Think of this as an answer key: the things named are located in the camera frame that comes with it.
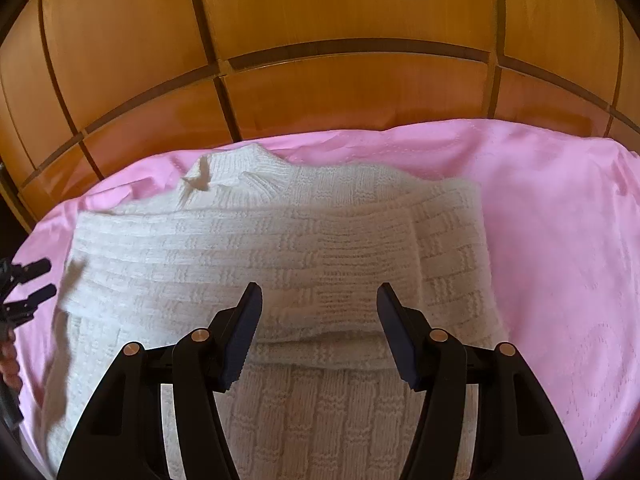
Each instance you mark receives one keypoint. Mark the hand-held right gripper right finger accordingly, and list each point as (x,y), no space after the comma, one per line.
(397,340)

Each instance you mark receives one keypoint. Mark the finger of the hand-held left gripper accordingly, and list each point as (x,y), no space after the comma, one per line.
(32,268)
(32,302)

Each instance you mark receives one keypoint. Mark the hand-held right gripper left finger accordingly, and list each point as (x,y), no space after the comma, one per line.
(242,340)

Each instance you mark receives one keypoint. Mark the white knit sweater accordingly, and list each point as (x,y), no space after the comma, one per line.
(280,240)

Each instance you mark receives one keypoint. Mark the person's left hand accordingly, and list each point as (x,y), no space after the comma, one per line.
(10,360)

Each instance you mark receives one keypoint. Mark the pink blanket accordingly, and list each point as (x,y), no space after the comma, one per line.
(550,235)

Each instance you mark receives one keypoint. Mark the wooden headboard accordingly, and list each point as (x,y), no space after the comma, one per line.
(325,35)

